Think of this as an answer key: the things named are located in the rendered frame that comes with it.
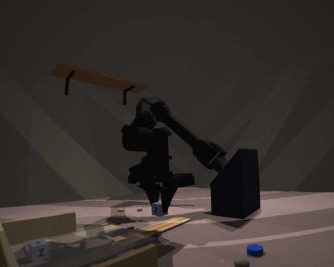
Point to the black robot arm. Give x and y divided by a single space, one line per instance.
140 136

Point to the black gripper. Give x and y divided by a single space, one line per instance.
171 182

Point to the tan strip with red stripes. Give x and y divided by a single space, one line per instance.
164 226

